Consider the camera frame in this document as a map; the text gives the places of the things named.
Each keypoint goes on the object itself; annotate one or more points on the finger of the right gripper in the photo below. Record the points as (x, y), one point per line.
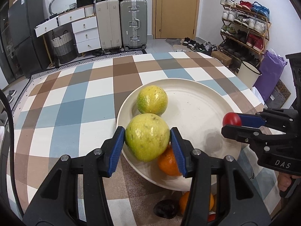
(252, 121)
(241, 134)

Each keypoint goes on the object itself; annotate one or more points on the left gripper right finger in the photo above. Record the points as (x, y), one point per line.
(238, 201)

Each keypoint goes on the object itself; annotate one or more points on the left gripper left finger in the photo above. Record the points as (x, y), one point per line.
(56, 200)

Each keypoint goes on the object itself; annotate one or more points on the red cherry tomato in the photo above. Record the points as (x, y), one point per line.
(232, 119)
(211, 217)

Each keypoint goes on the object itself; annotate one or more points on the dark plum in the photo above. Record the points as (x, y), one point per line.
(167, 208)

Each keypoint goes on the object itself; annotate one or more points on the large yellow-green guava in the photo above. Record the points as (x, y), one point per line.
(147, 136)

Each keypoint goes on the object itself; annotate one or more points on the person's right hand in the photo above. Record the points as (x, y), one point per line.
(284, 181)

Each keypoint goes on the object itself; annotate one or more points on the white enamel bucket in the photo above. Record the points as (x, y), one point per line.
(248, 74)

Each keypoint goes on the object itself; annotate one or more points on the purple bag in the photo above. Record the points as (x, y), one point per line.
(271, 68)

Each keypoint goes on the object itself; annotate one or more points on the checkered tablecloth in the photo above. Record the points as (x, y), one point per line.
(74, 111)

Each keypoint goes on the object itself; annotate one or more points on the cardboard box on floor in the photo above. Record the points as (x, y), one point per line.
(223, 58)

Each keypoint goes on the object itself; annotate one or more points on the wooden shoe rack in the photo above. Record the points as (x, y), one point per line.
(245, 34)

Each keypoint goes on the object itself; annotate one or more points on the woven laundry basket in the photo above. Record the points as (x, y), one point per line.
(64, 48)

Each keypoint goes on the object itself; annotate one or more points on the white drawer desk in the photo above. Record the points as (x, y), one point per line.
(73, 33)

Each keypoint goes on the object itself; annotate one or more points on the wooden door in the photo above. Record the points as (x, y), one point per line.
(174, 18)

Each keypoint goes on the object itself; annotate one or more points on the beige suitcase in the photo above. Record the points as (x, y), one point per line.
(108, 22)

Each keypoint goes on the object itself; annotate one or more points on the silver aluminium suitcase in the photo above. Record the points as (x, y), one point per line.
(133, 21)

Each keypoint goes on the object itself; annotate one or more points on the black refrigerator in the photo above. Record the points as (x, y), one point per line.
(30, 50)

